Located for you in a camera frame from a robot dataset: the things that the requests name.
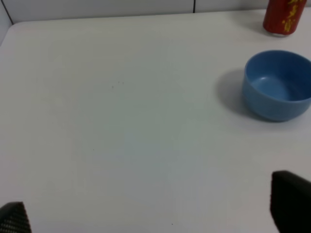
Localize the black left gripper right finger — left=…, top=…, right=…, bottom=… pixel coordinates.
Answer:
left=270, top=170, right=311, bottom=233

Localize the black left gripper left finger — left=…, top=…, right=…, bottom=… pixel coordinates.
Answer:
left=0, top=201, right=32, bottom=233

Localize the red drink can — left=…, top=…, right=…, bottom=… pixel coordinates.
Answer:
left=263, top=0, right=307, bottom=36

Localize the blue bowl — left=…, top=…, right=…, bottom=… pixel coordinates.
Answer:
left=242, top=50, right=311, bottom=122

